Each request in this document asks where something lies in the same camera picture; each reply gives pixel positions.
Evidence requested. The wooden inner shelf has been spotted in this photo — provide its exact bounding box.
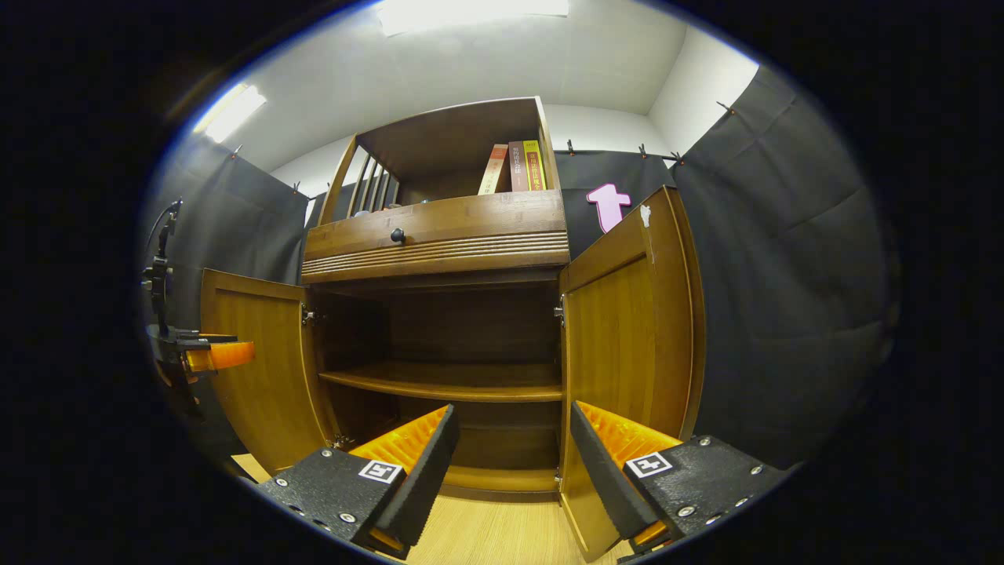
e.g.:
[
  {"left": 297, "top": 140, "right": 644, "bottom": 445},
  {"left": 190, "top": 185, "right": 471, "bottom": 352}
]
[{"left": 318, "top": 361, "right": 564, "bottom": 403}]

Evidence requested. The wooden shoe cabinet door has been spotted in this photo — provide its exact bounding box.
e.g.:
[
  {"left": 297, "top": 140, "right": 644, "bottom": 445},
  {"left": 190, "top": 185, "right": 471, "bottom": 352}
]
[
  {"left": 558, "top": 185, "right": 707, "bottom": 563},
  {"left": 200, "top": 268, "right": 334, "bottom": 476}
]

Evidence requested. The black backdrop cloth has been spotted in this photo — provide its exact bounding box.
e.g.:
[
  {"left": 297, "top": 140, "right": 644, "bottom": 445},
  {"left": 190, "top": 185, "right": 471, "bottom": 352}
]
[{"left": 141, "top": 63, "right": 903, "bottom": 472}]

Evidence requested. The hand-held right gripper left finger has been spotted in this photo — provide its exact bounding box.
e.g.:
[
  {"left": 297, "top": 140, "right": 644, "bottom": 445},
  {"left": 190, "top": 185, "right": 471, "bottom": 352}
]
[{"left": 255, "top": 403, "right": 461, "bottom": 560}]

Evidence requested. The orange and white book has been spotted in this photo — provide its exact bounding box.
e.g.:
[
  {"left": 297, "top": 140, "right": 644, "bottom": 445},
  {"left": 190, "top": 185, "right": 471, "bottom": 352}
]
[{"left": 478, "top": 144, "right": 511, "bottom": 196}]

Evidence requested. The wooden double-door shoe cabinet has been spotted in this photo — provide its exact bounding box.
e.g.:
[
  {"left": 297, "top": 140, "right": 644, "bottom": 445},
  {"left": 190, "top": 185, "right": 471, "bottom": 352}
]
[{"left": 200, "top": 96, "right": 707, "bottom": 562}]

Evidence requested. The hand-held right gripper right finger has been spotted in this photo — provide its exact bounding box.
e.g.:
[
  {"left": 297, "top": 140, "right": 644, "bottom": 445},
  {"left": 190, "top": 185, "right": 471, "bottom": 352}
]
[{"left": 569, "top": 400, "right": 789, "bottom": 554}]

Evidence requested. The large ceiling light panel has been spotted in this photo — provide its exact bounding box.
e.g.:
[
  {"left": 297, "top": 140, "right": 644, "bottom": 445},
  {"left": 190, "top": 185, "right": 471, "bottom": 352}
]
[{"left": 376, "top": 0, "right": 571, "bottom": 36}]

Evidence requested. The small ceiling light panel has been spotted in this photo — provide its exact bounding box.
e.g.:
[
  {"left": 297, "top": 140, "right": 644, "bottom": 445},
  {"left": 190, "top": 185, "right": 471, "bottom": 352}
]
[{"left": 195, "top": 82, "right": 267, "bottom": 144}]

